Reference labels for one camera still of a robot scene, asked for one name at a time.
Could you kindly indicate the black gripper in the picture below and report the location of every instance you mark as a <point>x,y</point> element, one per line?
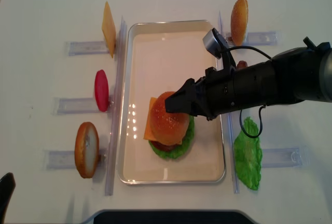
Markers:
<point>215,95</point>

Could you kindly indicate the sesame bun one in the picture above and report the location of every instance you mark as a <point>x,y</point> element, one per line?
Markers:
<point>166,128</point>
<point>239,22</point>

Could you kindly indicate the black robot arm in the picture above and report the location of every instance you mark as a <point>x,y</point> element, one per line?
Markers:
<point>288,78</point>

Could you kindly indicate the green lettuce leaf in burger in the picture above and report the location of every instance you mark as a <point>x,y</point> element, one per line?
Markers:
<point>186,143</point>

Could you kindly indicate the orange cheese slice on burger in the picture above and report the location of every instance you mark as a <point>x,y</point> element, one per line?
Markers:
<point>147,128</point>

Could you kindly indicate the brown meat patty in burger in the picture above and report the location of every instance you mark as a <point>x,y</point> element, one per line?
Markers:
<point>161,147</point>

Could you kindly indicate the upright brown meat patty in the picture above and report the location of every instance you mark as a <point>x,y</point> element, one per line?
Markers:
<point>241,65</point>

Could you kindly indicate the upright green lettuce leaf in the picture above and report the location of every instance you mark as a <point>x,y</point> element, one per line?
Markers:
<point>248,158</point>

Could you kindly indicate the upright red tomato slice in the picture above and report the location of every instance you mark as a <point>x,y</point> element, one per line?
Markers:
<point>101,91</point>

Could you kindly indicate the clear holder under tomato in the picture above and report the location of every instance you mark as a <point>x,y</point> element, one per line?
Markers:
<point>64,106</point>

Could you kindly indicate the upright orange cheese slice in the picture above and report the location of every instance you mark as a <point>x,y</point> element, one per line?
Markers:
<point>108,29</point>

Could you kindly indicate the upright bread bun left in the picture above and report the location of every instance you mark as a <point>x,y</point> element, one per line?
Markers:
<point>86,150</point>

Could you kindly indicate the clear holder under lettuce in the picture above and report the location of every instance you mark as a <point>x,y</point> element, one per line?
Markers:
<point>285,157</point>

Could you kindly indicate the clear holder under cheese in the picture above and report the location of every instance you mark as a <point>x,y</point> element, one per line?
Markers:
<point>86,48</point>

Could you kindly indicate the white rectangular tray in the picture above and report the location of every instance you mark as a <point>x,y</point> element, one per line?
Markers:
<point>161,57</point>

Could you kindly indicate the clear holder under sesame buns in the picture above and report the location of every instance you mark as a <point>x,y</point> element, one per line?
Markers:
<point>269,38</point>

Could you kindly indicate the black base bottom edge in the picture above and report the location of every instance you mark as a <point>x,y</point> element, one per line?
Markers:
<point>168,217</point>

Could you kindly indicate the clear holder under left bun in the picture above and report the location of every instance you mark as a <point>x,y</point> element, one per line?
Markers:
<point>59,160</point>

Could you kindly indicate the black object bottom left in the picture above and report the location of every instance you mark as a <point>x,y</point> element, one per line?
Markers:
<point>7,186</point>

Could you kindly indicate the clear long rail right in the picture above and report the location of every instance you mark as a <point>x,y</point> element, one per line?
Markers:
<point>235,180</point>

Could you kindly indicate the clear long rail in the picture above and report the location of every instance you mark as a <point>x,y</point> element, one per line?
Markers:
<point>235,180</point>
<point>116,109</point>

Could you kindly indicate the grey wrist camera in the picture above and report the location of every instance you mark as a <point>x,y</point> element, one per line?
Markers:
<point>215,43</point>

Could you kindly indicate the clear long rail left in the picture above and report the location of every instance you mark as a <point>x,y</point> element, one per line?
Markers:
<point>116,109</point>

